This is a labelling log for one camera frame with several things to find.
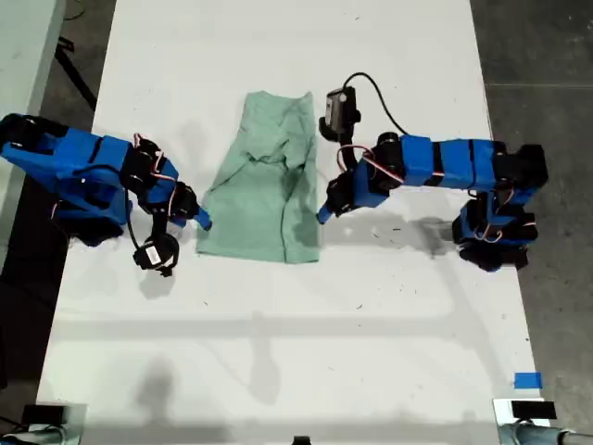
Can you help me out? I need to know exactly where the pale green T-shirt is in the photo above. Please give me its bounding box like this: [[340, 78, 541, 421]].
[[196, 90, 322, 265]]

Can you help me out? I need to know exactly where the blue tape strip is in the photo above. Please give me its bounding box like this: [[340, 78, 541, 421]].
[[513, 371, 543, 390]]

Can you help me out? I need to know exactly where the black stand bar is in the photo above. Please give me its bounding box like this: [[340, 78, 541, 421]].
[[55, 39, 98, 112]]

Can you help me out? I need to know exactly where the short black camera stalk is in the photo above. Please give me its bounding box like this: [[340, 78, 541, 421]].
[[152, 210, 172, 240], [337, 132, 356, 163]]

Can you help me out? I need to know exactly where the black camera box white label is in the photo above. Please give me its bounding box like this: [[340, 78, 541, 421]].
[[132, 234, 181, 278]]

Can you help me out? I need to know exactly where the black camera cable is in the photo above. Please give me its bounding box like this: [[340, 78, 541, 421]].
[[345, 71, 409, 135], [125, 203, 141, 255]]

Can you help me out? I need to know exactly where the small black box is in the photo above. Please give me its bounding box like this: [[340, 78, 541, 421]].
[[511, 400, 557, 420], [21, 403, 69, 424]]

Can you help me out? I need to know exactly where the pale side table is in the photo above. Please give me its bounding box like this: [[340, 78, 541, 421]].
[[0, 0, 67, 273]]

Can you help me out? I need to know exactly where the black camera box grey face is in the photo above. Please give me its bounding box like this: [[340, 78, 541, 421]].
[[317, 86, 361, 141]]

